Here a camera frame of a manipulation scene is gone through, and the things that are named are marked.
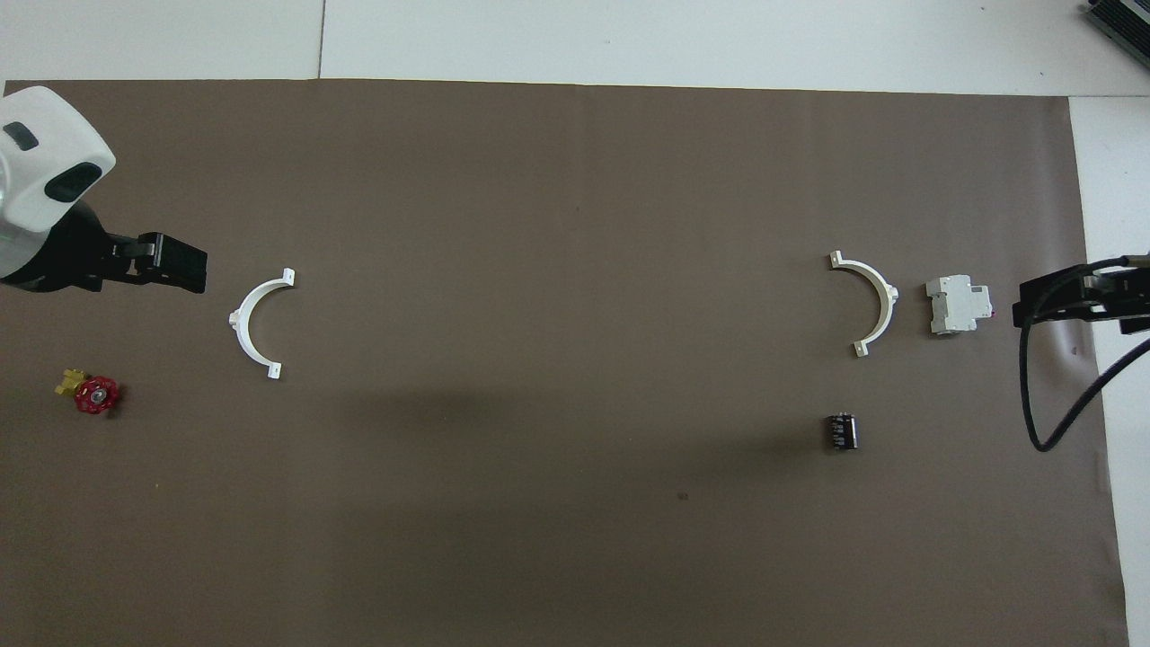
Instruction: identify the grey ribbed device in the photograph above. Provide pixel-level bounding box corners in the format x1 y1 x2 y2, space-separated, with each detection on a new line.
1083 0 1150 46

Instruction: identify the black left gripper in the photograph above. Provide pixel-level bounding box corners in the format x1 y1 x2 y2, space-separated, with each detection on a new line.
0 199 209 296

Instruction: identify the brown paper mat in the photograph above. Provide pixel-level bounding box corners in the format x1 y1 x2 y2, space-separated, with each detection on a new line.
0 79 1131 647

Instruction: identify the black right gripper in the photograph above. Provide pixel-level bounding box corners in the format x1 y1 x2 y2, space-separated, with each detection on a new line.
1013 254 1150 335

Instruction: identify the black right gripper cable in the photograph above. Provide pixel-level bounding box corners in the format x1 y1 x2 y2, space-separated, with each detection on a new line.
1017 254 1150 453

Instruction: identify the red handle brass valve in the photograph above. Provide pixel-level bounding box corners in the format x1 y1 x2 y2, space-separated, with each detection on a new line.
54 367 122 416

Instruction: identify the white half pipe clamp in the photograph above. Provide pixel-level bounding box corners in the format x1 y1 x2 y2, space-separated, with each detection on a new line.
828 251 900 359
228 268 297 380

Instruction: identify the white circuit breaker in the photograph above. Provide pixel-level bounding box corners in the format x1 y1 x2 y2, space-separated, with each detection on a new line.
925 274 995 337

